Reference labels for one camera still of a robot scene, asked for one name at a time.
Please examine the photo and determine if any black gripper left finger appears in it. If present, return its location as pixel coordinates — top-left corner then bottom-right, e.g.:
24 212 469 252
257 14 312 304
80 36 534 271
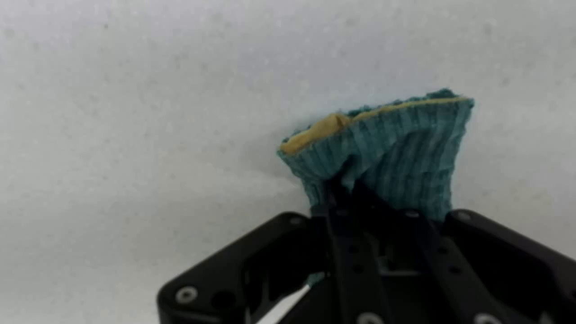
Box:
154 178 392 324

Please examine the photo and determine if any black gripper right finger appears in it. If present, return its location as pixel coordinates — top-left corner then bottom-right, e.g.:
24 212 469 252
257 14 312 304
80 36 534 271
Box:
354 178 576 324

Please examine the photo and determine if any small teal dish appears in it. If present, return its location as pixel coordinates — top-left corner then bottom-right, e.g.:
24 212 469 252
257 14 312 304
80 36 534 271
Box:
275 86 476 225

